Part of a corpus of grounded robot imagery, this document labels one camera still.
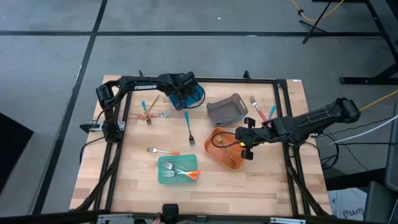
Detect grey plastic bin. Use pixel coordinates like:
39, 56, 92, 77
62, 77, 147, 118
206, 93, 249, 128

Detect orange-handled silver fork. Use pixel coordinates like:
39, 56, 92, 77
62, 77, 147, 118
146, 147, 181, 156
161, 160, 199, 181
160, 169, 202, 178

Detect green translucent plastic bin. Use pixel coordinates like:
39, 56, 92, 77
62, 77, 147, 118
157, 154, 199, 185

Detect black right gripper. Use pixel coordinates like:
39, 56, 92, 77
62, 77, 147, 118
236, 116, 274, 161

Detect large black object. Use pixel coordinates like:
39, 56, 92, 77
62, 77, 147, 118
0, 111, 34, 194

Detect dark grey cabinet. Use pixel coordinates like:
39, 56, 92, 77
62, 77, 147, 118
363, 102, 398, 224

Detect orange plastic bin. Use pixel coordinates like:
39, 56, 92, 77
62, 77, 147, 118
204, 126, 246, 171

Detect blue plastic bin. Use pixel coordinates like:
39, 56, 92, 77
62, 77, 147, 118
167, 83, 206, 112

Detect silver metal bracket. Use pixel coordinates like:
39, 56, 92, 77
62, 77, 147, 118
269, 217, 307, 224
97, 213, 134, 224

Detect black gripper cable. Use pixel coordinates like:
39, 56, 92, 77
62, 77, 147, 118
186, 85, 207, 110
211, 131, 246, 149

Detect black floor cable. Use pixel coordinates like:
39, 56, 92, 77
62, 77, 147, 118
337, 141, 398, 146

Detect yellow extension cable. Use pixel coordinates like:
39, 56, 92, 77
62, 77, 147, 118
359, 89, 398, 113
290, 0, 346, 22

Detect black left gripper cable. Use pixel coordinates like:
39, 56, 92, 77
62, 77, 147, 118
186, 85, 207, 110

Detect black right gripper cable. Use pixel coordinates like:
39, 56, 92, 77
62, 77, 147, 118
211, 131, 246, 149

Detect black tripod stand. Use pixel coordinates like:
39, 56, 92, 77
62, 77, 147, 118
298, 0, 332, 44

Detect white cable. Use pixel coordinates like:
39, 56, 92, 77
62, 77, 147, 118
323, 114, 398, 146

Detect red-handled silver fork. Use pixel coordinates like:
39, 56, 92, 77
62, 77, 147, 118
136, 111, 172, 120
249, 95, 268, 122

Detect black desk frame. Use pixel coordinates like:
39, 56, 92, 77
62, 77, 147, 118
310, 0, 398, 85

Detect black aluminium table frame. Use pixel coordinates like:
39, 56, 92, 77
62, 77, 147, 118
70, 70, 332, 218

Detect white cardboard box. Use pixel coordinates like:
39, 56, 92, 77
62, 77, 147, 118
328, 187, 368, 222

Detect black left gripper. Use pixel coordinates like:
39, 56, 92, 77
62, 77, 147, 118
170, 71, 197, 111

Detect person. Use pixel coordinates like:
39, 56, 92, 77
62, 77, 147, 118
151, 203, 180, 224

